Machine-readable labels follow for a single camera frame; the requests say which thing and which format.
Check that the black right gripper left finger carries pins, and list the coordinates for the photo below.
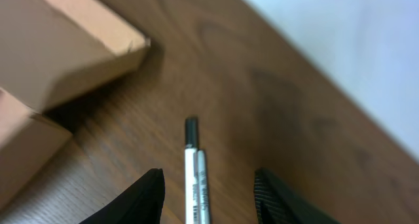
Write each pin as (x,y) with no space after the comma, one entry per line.
(141,203)

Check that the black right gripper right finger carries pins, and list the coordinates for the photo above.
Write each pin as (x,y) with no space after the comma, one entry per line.
(276,203)

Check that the black and white marker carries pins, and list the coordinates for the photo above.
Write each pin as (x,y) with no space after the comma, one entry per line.
(197,207)

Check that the cardboard box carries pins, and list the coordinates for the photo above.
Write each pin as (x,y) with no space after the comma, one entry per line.
(52,52)

